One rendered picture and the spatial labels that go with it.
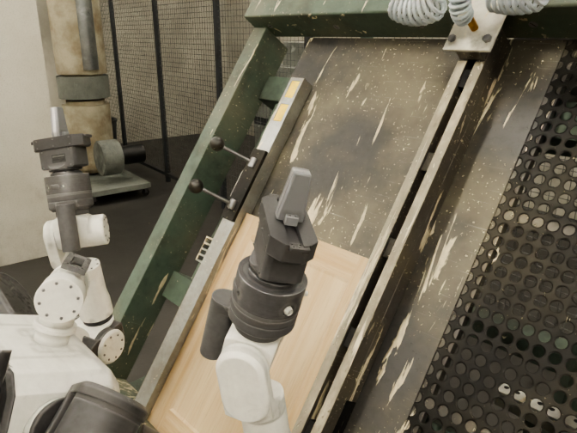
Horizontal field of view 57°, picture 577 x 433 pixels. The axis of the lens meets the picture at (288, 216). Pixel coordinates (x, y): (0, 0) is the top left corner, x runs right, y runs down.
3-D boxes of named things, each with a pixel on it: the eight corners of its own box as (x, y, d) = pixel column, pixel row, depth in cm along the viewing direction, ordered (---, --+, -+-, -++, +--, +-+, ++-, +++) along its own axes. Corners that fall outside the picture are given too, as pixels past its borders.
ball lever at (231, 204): (232, 212, 137) (185, 189, 134) (238, 199, 138) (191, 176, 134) (234, 213, 134) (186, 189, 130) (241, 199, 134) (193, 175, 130)
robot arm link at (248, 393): (259, 356, 63) (274, 442, 68) (279, 314, 71) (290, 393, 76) (209, 352, 65) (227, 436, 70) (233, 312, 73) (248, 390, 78)
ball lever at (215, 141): (252, 172, 139) (205, 147, 135) (258, 159, 139) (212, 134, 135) (255, 171, 135) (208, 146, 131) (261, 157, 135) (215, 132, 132)
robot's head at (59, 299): (24, 332, 75) (40, 273, 75) (38, 311, 85) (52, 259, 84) (72, 342, 77) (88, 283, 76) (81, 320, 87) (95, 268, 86)
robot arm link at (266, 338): (289, 332, 62) (268, 400, 67) (309, 285, 72) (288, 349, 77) (201, 299, 63) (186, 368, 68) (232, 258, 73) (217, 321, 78)
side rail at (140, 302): (117, 370, 156) (85, 364, 148) (276, 48, 168) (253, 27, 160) (126, 380, 152) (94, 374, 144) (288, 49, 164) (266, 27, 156)
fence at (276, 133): (142, 410, 135) (130, 408, 132) (300, 85, 145) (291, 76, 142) (152, 420, 131) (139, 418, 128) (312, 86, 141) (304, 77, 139)
